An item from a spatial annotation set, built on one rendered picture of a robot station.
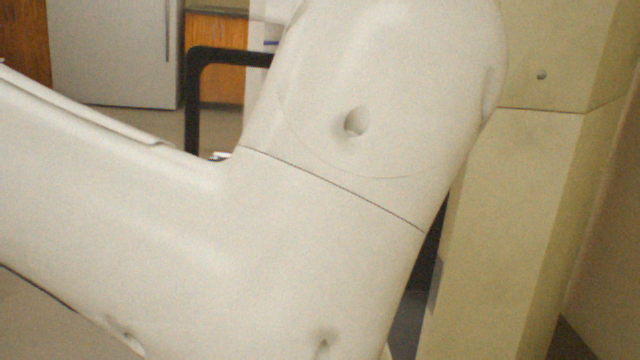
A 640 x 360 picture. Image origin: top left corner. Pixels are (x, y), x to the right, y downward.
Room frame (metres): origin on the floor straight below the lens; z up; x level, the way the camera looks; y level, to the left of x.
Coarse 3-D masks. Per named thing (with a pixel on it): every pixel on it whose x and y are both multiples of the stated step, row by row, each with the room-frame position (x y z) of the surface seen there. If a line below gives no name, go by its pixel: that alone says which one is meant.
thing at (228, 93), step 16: (224, 48) 0.83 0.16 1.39; (224, 64) 0.83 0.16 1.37; (208, 80) 0.83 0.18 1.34; (224, 80) 0.83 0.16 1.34; (240, 80) 0.83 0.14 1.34; (256, 80) 0.83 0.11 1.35; (208, 96) 0.83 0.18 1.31; (224, 96) 0.83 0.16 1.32; (240, 96) 0.83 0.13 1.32; (256, 96) 0.83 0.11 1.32; (208, 112) 0.83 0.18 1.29; (224, 112) 0.83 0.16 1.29; (240, 112) 0.83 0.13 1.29; (208, 128) 0.83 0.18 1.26; (224, 128) 0.83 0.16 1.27; (240, 128) 0.83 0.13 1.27; (208, 144) 0.83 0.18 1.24; (224, 144) 0.83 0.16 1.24; (208, 160) 0.83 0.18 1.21
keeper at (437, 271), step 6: (438, 258) 0.55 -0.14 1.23; (438, 264) 0.54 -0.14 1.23; (438, 270) 0.54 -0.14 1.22; (432, 276) 0.55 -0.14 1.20; (438, 276) 0.54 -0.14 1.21; (432, 282) 0.55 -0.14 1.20; (438, 282) 0.53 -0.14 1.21; (432, 288) 0.54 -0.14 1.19; (438, 288) 0.53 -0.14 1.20; (432, 294) 0.54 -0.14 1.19; (432, 300) 0.54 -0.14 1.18; (432, 306) 0.53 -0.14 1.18; (432, 312) 0.53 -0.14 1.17
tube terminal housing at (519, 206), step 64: (512, 0) 0.53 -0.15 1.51; (576, 0) 0.54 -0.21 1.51; (512, 64) 0.53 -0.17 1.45; (576, 64) 0.54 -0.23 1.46; (512, 128) 0.53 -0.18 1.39; (576, 128) 0.54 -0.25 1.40; (512, 192) 0.53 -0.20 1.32; (576, 192) 0.59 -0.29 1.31; (448, 256) 0.53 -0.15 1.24; (512, 256) 0.54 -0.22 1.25; (576, 256) 0.69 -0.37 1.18; (448, 320) 0.53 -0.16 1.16; (512, 320) 0.54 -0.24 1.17
